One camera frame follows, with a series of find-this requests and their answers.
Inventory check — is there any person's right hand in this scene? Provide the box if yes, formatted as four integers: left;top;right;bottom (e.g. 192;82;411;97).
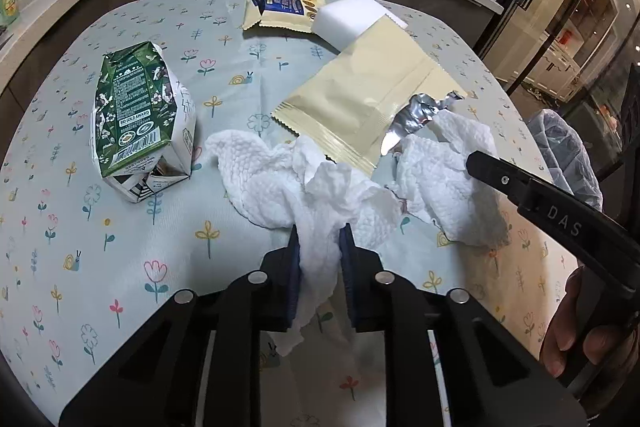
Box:
540;266;636;378

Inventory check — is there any green milk carton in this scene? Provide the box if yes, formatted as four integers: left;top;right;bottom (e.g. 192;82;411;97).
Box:
90;41;197;204

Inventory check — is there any floral print tablecloth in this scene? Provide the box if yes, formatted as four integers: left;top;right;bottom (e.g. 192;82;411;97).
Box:
0;0;581;427

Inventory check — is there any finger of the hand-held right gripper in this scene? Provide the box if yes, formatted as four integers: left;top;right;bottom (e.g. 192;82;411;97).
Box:
465;150;533;210

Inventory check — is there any sliding glass door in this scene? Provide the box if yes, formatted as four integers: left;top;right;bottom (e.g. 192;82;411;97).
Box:
480;0;640;188

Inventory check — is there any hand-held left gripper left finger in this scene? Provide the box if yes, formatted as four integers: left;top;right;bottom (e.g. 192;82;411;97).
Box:
59;224;301;427

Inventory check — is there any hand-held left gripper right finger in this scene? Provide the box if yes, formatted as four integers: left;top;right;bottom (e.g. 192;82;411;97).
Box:
339;224;587;427

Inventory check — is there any trash bin with plastic liner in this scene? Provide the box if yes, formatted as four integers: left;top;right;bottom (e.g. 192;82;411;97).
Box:
525;108;603;212

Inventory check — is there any green dish soap bottle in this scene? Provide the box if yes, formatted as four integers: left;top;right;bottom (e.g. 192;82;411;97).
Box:
0;0;21;28

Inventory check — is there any white sideboard cabinet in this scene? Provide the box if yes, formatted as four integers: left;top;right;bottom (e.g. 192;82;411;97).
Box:
520;42;586;102

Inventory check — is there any white sponge block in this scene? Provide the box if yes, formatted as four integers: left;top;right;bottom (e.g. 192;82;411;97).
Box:
311;0;408;52

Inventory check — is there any beige foil packet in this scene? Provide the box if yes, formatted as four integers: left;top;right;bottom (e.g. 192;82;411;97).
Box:
271;16;468;178

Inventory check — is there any white paper towel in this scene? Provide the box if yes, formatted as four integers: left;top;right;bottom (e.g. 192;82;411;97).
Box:
205;129;406;358
392;109;511;250

